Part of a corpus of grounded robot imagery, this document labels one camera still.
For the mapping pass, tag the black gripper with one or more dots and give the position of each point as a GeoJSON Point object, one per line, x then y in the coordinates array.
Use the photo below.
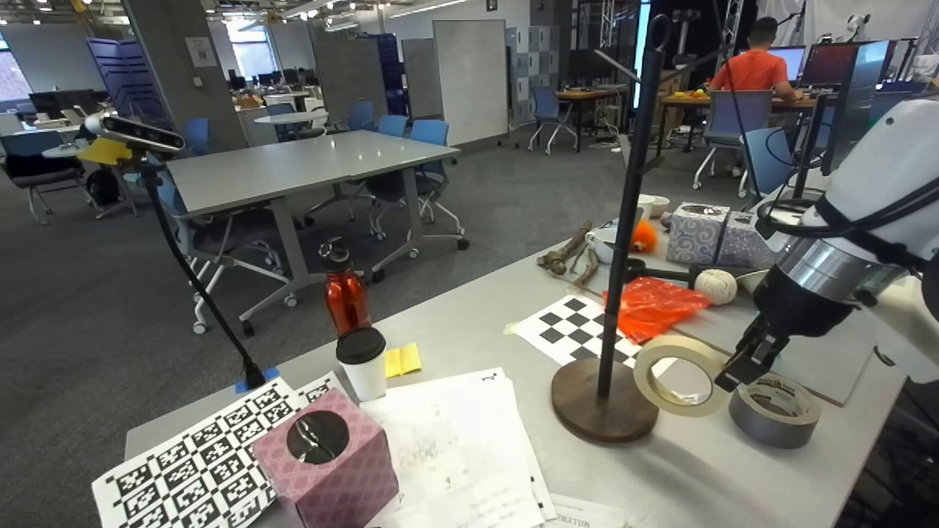
{"type": "Point", "coordinates": [782, 309]}

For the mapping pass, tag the white masking tape roll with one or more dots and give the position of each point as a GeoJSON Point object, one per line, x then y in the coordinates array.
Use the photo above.
{"type": "Point", "coordinates": [678, 374]}

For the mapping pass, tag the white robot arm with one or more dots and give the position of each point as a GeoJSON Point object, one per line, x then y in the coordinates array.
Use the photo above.
{"type": "Point", "coordinates": [879, 217]}

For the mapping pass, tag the grey mat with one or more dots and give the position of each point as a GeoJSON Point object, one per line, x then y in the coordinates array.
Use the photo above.
{"type": "Point", "coordinates": [825, 365]}

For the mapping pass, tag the white ball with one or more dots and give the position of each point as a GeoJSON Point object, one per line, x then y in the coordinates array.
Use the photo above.
{"type": "Point", "coordinates": [716, 286]}

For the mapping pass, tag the dark wooden hanger stand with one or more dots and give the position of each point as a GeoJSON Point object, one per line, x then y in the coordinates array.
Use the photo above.
{"type": "Point", "coordinates": [598, 396]}

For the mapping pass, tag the black white checkerboard sheet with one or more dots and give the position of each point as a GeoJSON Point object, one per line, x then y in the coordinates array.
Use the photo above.
{"type": "Point", "coordinates": [565, 328]}

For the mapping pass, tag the brown wooden sticks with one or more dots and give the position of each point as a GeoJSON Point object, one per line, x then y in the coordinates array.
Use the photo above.
{"type": "Point", "coordinates": [558, 261]}

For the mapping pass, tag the person in orange shirt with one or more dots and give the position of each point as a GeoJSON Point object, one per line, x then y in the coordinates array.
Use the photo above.
{"type": "Point", "coordinates": [756, 69]}

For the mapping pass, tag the white paper sheets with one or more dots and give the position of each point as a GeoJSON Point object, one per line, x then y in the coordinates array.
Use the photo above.
{"type": "Point", "coordinates": [464, 462]}

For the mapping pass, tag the yellow sticky notes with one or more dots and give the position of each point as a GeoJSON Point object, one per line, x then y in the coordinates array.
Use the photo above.
{"type": "Point", "coordinates": [404, 361]}

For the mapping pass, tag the white paper cup black lid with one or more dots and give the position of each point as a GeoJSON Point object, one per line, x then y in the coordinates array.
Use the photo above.
{"type": "Point", "coordinates": [361, 361]}

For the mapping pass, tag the red fire extinguisher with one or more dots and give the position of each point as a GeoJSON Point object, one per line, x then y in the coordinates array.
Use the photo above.
{"type": "Point", "coordinates": [348, 302]}

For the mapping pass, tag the pink tissue box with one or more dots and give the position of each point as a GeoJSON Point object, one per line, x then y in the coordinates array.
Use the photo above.
{"type": "Point", "coordinates": [330, 465]}

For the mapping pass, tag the grey office table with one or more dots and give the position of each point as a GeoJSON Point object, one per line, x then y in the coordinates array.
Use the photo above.
{"type": "Point", "coordinates": [276, 171]}

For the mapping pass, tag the fiducial marker sheet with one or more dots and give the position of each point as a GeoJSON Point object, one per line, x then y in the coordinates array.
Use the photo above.
{"type": "Point", "coordinates": [204, 475]}

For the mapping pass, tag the grey duct tape roll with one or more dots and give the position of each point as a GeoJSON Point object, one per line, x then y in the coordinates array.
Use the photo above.
{"type": "Point", "coordinates": [777, 412]}

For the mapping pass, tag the black camera on stand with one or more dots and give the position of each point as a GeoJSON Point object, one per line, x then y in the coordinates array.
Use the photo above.
{"type": "Point", "coordinates": [147, 149]}

